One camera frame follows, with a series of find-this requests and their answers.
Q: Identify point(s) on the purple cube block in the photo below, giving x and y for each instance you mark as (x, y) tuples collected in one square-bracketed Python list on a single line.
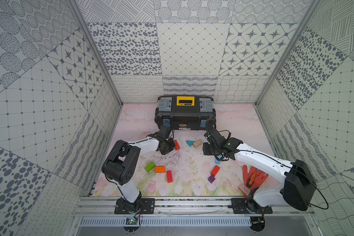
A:
[(211, 179)]

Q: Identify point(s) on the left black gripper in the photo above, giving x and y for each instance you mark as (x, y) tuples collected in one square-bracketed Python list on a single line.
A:
[(167, 146)]

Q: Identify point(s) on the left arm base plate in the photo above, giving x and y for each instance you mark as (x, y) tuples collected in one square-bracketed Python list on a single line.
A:
[(134, 206)]

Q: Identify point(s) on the red block lower right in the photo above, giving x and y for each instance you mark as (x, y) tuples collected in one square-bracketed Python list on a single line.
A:
[(215, 170)]

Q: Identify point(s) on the orange block near green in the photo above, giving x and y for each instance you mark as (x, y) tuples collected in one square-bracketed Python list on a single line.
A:
[(160, 169)]

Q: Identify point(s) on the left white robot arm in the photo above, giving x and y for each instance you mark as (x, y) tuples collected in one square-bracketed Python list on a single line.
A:
[(120, 164)]

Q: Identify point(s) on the aluminium front rail frame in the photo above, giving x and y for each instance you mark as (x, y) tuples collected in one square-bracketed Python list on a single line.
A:
[(166, 206)]

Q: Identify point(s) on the orange handled tool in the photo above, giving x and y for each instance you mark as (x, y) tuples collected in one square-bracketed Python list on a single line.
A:
[(250, 180)]

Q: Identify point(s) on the green rectangular block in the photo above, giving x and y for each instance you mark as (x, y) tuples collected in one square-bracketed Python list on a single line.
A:
[(150, 167)]

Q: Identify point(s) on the dark red rectangular block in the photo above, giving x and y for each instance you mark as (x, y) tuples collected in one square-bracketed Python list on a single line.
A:
[(169, 176)]

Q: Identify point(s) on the teal triangular block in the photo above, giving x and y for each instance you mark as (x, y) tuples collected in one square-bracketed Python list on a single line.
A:
[(190, 143)]

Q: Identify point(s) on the natural wood rectangular block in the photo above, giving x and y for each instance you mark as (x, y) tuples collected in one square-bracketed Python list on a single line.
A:
[(197, 143)]

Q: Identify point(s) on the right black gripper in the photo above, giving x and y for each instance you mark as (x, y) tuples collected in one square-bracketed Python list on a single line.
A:
[(205, 149)]

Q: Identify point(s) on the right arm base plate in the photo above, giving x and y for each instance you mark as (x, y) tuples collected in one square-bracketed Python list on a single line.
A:
[(244, 206)]

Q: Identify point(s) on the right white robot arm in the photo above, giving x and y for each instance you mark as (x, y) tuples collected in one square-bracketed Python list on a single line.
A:
[(296, 183)]

